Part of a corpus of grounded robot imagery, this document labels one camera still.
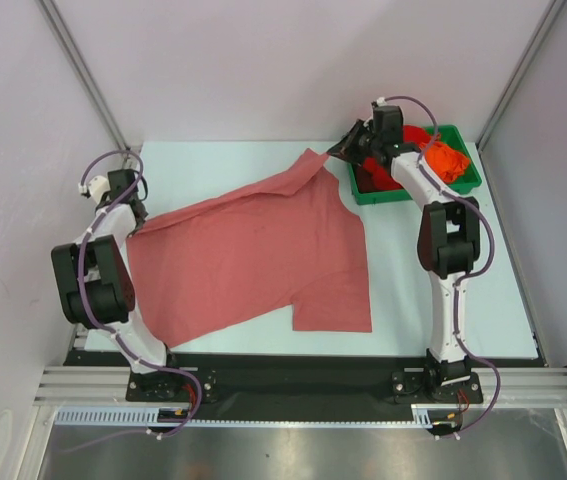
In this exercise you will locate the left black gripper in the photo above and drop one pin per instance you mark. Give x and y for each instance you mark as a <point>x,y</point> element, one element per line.
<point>132,232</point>

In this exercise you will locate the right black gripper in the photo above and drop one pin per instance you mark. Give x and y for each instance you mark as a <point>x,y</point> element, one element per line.
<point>358,141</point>

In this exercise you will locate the pink t shirt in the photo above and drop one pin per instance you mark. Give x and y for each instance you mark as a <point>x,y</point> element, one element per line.
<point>285,241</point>

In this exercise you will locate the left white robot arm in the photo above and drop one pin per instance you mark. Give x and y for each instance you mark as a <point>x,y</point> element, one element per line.
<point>92,277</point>

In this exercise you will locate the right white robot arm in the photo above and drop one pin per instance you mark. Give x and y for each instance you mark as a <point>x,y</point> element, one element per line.
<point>448,243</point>

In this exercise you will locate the dark maroon t shirt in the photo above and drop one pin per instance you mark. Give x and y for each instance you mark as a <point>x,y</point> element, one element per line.
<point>364,181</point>

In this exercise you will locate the red t shirt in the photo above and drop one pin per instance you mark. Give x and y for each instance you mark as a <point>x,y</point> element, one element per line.
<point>382,179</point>

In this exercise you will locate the orange t shirt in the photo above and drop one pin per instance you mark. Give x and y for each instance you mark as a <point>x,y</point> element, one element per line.
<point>449,164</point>

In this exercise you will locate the green plastic bin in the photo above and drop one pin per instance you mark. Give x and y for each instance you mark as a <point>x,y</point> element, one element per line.
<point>448,134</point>

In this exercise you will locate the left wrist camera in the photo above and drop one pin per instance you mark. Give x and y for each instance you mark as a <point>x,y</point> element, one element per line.
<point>95,189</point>

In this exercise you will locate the aluminium frame rail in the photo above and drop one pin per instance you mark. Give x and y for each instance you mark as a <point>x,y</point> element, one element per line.
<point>528,387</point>

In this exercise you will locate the white cable duct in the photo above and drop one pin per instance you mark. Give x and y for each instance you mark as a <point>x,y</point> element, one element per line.
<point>171,417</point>

